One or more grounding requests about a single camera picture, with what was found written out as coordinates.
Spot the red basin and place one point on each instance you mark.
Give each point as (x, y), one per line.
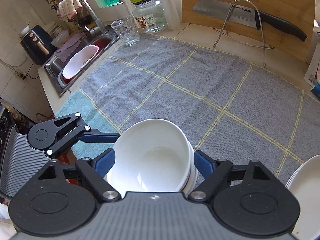
(105, 43)

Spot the white and blue salt bag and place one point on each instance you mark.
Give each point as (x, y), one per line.
(313, 75)

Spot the plain white bowl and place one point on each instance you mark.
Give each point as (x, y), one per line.
(150, 155)

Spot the clear glass cup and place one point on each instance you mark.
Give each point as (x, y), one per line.
(126, 33)

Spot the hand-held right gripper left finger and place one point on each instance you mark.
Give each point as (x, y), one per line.
(106, 162)

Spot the grey checkered towel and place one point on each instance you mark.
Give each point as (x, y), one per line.
(200, 80)

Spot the white basin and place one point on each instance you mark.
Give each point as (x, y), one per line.
(80, 62)

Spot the black air fryer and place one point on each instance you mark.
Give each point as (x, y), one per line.
(32, 50)

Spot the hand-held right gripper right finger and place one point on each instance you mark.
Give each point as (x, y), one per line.
(203, 165)

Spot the bamboo cutting board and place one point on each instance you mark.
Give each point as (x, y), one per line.
(275, 0)

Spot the white plastic bowl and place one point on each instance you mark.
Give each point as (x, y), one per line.
(60, 40)

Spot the metal sink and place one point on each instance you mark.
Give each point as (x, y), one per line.
(53, 66)

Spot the glass jar with lid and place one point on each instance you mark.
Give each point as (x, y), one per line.
(150, 17)

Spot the purple scalloped cloth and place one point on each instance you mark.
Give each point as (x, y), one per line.
(67, 47)

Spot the pink checkered dishcloth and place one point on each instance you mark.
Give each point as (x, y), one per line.
(67, 7)

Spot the wall power strip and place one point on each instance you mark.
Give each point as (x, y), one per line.
(20, 75)

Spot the metal faucet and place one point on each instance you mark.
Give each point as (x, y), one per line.
(86, 7)

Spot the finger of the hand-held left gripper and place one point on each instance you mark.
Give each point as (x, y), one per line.
(100, 137)

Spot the tall stack of plastic cups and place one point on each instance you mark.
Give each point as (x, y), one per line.
(167, 10)

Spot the small white bowl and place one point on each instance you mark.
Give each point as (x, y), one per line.
(25, 31)

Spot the white bowl with pink flowers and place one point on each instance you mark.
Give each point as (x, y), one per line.
(193, 177)

